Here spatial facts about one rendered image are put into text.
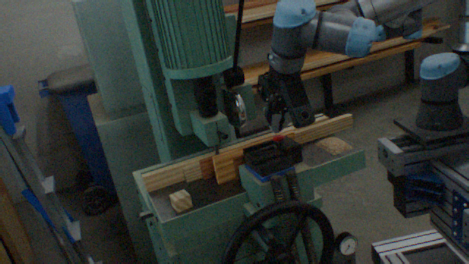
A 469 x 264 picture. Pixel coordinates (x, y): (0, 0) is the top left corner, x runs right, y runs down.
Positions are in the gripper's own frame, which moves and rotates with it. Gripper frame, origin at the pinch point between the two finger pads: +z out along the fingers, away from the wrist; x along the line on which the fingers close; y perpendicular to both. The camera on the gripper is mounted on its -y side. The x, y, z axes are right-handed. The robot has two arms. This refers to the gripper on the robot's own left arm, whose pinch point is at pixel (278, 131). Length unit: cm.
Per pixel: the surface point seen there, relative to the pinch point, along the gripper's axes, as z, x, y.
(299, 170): 3.1, -0.3, -10.7
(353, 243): 30.5, -15.8, -23.5
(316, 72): 143, -134, 146
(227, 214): 16.3, 17.0, -8.2
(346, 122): 18.6, -31.5, 8.4
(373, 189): 141, -107, 35
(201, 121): 4.9, 15.0, 14.4
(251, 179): 5.5, 10.5, -7.1
